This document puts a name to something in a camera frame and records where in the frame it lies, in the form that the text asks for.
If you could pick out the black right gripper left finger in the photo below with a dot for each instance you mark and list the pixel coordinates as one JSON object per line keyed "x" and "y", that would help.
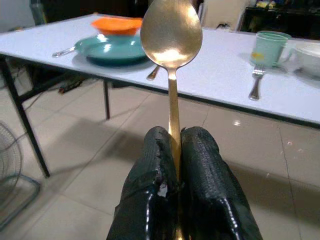
{"x": 147, "y": 180}

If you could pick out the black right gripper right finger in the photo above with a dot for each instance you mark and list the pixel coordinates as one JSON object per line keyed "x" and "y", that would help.
{"x": 207, "y": 180}

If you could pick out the gold metal spoon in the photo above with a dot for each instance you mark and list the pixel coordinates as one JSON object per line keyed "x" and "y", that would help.
{"x": 171, "y": 37}

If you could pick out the white folding table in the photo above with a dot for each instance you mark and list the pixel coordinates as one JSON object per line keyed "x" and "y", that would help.
{"x": 212, "y": 75}

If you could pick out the silver fork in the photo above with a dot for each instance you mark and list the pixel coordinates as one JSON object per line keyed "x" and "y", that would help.
{"x": 256, "y": 81}

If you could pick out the teal plate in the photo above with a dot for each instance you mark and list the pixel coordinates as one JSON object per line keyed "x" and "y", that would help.
{"x": 112, "y": 51}

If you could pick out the standing fan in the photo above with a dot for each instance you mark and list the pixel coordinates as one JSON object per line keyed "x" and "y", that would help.
{"x": 11, "y": 175}

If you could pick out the light green cup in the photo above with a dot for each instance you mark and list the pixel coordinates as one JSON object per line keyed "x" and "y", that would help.
{"x": 268, "y": 48}

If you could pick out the silver cutlery beside teal plate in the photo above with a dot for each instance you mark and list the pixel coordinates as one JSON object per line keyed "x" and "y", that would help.
{"x": 63, "y": 51}

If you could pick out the white bowl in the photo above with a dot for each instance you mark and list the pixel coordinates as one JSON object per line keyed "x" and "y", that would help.
{"x": 308, "y": 60}

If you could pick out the orange bowl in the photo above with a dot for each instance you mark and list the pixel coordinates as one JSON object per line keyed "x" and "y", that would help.
{"x": 117, "y": 25}

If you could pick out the black cabinet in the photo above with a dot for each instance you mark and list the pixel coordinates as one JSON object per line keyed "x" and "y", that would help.
{"x": 282, "y": 21}

